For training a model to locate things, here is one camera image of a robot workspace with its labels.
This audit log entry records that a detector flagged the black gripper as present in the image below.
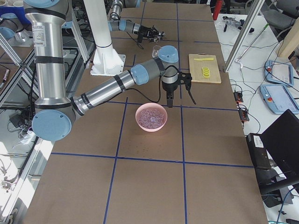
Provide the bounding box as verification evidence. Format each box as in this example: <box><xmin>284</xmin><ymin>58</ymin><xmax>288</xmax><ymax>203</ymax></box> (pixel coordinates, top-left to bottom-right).
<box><xmin>137</xmin><ymin>26</ymin><xmax>164</xmax><ymax>43</ymax></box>
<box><xmin>162</xmin><ymin>81</ymin><xmax>178</xmax><ymax>108</ymax></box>

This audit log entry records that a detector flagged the steel cocktail jigger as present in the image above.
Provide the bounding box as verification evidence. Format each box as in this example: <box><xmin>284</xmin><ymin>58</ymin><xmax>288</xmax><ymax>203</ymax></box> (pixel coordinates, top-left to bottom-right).
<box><xmin>151</xmin><ymin>32</ymin><xmax>165</xmax><ymax>43</ymax></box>

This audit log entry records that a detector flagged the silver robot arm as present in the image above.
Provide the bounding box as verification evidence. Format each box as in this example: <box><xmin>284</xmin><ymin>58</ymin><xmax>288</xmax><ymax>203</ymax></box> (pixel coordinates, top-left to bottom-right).
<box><xmin>24</xmin><ymin>0</ymin><xmax>180</xmax><ymax>141</ymax></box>
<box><xmin>108</xmin><ymin>0</ymin><xmax>165</xmax><ymax>45</ymax></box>

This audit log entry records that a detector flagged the clear wine glass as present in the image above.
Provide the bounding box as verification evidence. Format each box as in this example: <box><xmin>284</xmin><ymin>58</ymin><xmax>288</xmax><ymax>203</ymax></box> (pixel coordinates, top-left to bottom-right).
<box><xmin>151</xmin><ymin>45</ymin><xmax>161</xmax><ymax>58</ymax></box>

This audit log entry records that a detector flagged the pile of ice cubes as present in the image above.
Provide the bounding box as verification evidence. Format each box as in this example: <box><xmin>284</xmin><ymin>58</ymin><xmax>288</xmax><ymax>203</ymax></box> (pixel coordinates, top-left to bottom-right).
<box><xmin>137</xmin><ymin>108</ymin><xmax>165</xmax><ymax>129</ymax></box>

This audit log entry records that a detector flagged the pink bowl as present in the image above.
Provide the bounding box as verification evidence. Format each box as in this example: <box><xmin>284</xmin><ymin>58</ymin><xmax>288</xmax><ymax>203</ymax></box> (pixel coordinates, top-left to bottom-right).
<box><xmin>135</xmin><ymin>103</ymin><xmax>168</xmax><ymax>132</ymax></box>

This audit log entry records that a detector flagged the bamboo cutting board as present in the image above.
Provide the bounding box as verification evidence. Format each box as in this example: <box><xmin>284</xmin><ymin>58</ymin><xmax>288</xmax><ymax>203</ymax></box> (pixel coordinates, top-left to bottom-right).
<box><xmin>188</xmin><ymin>54</ymin><xmax>221</xmax><ymax>84</ymax></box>

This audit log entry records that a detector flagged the yellow plastic knife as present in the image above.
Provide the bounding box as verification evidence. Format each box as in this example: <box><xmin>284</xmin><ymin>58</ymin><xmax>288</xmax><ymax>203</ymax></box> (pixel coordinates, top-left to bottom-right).
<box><xmin>194</xmin><ymin>57</ymin><xmax>214</xmax><ymax>61</ymax></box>

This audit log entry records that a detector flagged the black box device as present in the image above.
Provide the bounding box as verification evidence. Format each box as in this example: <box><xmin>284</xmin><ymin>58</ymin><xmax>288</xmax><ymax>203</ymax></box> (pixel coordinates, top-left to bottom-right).
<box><xmin>246</xmin><ymin>133</ymin><xmax>273</xmax><ymax>170</ymax></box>

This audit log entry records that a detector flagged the lower teach pendant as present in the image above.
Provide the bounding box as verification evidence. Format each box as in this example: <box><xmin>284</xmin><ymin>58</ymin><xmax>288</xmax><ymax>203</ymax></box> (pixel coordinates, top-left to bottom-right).
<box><xmin>260</xmin><ymin>84</ymin><xmax>299</xmax><ymax>114</ymax></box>

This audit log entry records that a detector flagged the teach pendant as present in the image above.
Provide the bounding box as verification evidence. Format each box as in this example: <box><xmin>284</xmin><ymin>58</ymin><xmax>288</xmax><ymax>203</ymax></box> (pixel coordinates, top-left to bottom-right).
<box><xmin>264</xmin><ymin>60</ymin><xmax>294</xmax><ymax>86</ymax></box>
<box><xmin>260</xmin><ymin>84</ymin><xmax>299</xmax><ymax>114</ymax></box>

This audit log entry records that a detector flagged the upper teach pendant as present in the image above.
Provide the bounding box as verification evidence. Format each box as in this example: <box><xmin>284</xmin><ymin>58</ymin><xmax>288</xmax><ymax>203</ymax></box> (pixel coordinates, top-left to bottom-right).
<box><xmin>264</xmin><ymin>60</ymin><xmax>294</xmax><ymax>86</ymax></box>

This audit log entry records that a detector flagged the black laptop computer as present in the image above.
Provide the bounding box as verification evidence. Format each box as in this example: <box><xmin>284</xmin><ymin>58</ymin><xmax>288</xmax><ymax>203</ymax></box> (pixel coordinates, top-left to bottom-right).
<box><xmin>261</xmin><ymin>109</ymin><xmax>299</xmax><ymax>177</ymax></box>

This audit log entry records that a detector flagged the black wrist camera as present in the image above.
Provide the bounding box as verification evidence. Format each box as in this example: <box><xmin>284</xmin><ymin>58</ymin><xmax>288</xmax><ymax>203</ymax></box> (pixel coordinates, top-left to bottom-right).
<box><xmin>180</xmin><ymin>72</ymin><xmax>192</xmax><ymax>91</ymax></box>

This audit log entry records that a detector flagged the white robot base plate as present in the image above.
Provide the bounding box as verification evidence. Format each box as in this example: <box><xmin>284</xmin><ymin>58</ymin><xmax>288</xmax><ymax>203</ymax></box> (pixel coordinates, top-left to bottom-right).
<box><xmin>90</xmin><ymin>51</ymin><xmax>126</xmax><ymax>76</ymax></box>

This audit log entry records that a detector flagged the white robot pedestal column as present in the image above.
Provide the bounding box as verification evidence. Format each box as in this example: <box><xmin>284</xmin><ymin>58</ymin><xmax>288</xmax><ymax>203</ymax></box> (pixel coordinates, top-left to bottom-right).
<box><xmin>84</xmin><ymin>0</ymin><xmax>112</xmax><ymax>49</ymax></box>

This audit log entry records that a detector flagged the aluminium frame post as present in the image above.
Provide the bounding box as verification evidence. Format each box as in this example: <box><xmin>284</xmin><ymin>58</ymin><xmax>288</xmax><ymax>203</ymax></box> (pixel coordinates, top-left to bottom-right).
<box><xmin>224</xmin><ymin>0</ymin><xmax>264</xmax><ymax>72</ymax></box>

